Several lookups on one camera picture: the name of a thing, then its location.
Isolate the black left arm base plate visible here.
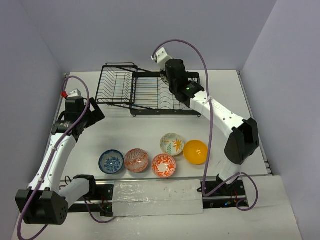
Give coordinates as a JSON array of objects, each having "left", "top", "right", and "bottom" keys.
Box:
[{"left": 58, "top": 176, "right": 114, "bottom": 218}]

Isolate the white orange flower bowl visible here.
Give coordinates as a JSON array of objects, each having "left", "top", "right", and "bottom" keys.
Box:
[{"left": 159, "top": 133, "right": 185, "bottom": 156}]

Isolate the blue pattern bowl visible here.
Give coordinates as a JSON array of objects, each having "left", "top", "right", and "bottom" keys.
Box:
[{"left": 98, "top": 149, "right": 124, "bottom": 175}]

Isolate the orange lattice pattern bowl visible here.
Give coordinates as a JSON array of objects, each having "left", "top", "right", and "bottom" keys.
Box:
[{"left": 124, "top": 148, "right": 150, "bottom": 173}]

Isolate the grey leaf pattern bowl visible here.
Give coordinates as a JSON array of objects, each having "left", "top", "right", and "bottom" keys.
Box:
[{"left": 159, "top": 70, "right": 169, "bottom": 86}]

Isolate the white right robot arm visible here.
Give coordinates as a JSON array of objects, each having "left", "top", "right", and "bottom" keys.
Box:
[{"left": 159, "top": 57, "right": 260, "bottom": 196}]

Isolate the yellow bowl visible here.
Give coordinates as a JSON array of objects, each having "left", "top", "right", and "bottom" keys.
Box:
[{"left": 183, "top": 140, "right": 208, "bottom": 165}]

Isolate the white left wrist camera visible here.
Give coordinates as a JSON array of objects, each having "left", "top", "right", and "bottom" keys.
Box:
[{"left": 61, "top": 88, "right": 82, "bottom": 99}]

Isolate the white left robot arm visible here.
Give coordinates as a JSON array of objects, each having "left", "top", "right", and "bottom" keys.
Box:
[{"left": 15, "top": 96, "right": 105, "bottom": 225}]

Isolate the orange floral pattern bowl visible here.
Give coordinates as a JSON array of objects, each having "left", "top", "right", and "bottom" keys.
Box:
[{"left": 151, "top": 153, "right": 177, "bottom": 178}]

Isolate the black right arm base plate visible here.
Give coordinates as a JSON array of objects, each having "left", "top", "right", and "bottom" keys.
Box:
[{"left": 202, "top": 179, "right": 249, "bottom": 209}]

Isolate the black wire dish rack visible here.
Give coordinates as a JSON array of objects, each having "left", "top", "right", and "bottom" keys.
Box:
[{"left": 95, "top": 62, "right": 201, "bottom": 117}]

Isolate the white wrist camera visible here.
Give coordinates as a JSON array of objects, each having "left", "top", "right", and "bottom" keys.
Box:
[
  {"left": 151, "top": 47, "right": 173, "bottom": 70},
  {"left": 61, "top": 88, "right": 82, "bottom": 99}
]

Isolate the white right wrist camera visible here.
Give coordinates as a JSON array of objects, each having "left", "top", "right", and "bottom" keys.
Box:
[{"left": 151, "top": 47, "right": 173, "bottom": 70}]

